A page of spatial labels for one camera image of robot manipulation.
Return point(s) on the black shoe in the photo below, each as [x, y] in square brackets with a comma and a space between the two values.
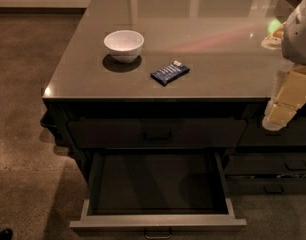
[6, 234]

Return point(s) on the black side handle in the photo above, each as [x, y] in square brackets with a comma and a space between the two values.
[47, 121]

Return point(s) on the dark cabinet frame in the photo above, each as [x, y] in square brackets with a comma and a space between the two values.
[65, 111]

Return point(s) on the blue snack packet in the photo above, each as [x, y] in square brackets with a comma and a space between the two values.
[168, 74]

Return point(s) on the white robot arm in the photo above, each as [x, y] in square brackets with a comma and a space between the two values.
[293, 46]

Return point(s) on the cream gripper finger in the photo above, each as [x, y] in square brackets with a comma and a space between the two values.
[289, 95]
[274, 40]

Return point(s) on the white ceramic bowl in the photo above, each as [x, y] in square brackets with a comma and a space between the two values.
[124, 45]

